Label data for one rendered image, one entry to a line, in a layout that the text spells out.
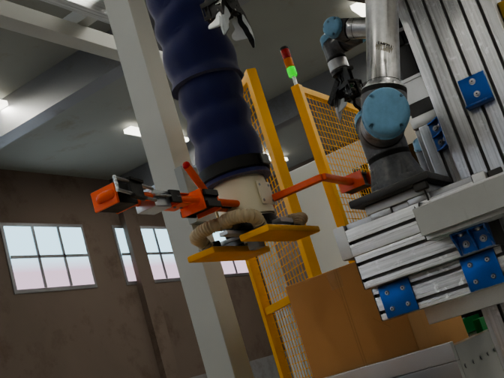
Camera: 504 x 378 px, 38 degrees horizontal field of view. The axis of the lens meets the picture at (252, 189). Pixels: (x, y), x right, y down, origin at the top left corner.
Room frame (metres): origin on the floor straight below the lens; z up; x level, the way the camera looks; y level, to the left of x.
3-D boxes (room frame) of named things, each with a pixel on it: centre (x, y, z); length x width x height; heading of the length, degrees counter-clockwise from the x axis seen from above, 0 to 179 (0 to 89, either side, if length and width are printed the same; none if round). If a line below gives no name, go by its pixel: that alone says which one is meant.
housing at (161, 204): (1.82, 0.25, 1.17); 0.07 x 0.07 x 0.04; 63
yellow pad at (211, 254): (2.28, 0.12, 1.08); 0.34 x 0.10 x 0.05; 153
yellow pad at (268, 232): (2.19, -0.05, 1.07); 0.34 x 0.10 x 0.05; 153
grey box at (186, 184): (3.66, 0.28, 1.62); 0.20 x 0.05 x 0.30; 150
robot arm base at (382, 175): (1.95, -0.38, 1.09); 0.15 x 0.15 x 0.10
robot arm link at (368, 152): (1.94, -0.38, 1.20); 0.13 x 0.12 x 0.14; 178
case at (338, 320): (2.84, -0.33, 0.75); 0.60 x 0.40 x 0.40; 152
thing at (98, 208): (1.71, 0.32, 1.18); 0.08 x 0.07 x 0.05; 153
